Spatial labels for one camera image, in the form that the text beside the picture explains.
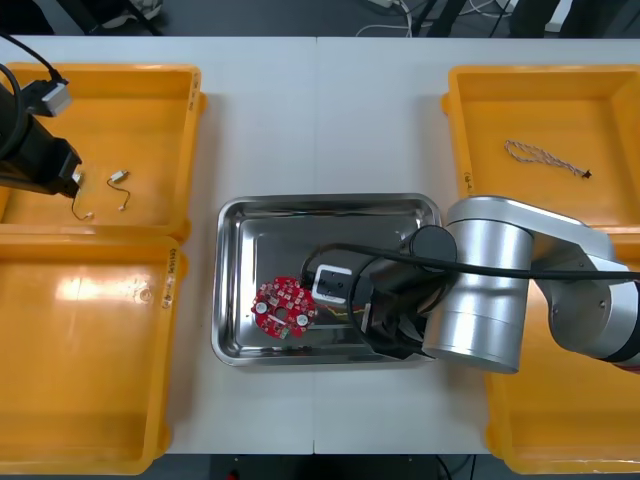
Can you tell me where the yellow-orange plastic bin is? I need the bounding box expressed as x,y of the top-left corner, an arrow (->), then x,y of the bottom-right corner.
0,227 -> 191,477
0,61 -> 209,242
481,227 -> 640,476
440,63 -> 640,237

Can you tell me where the twisted white wire harness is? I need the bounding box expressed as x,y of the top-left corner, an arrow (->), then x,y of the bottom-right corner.
503,139 -> 594,181

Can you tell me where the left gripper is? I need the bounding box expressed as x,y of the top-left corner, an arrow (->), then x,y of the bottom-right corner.
0,115 -> 84,199

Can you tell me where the red and green-yellow wire harness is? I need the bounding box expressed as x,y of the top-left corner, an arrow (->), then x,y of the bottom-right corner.
316,304 -> 364,329

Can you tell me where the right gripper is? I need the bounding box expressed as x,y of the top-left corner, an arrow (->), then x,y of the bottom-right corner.
348,252 -> 442,363

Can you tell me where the round red circuit board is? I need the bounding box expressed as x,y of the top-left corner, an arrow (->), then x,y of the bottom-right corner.
251,273 -> 320,343

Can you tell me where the steel tray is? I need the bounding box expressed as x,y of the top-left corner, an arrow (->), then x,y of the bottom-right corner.
210,193 -> 444,368

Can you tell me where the white floor cable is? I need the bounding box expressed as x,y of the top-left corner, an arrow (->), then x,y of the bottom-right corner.
355,5 -> 417,39

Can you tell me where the small metal solenoid with cable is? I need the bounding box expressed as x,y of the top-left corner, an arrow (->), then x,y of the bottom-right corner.
69,170 -> 96,222
105,169 -> 134,213

